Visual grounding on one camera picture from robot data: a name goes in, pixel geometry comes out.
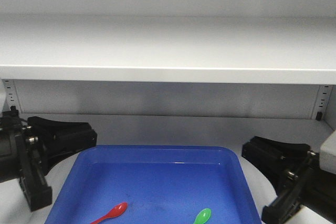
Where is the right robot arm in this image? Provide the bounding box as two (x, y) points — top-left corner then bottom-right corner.
(241, 136), (335, 223)

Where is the red plastic spoon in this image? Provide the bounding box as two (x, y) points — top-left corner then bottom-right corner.
(91, 202), (128, 224)

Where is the grey cabinet shelf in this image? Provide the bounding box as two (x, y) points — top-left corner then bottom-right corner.
(1, 14), (335, 84)

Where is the blue plastic tray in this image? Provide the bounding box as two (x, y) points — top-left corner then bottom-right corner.
(46, 145), (260, 223)

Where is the right black shelf clip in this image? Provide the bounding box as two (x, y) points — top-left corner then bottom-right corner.
(316, 112), (323, 121)

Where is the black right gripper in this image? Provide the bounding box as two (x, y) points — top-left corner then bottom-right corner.
(241, 136), (323, 223)

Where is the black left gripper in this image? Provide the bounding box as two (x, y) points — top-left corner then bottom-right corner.
(1, 110), (97, 211)

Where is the green plastic spoon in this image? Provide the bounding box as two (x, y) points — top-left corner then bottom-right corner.
(193, 208), (212, 224)

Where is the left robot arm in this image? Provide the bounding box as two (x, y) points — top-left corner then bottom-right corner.
(1, 106), (97, 211)

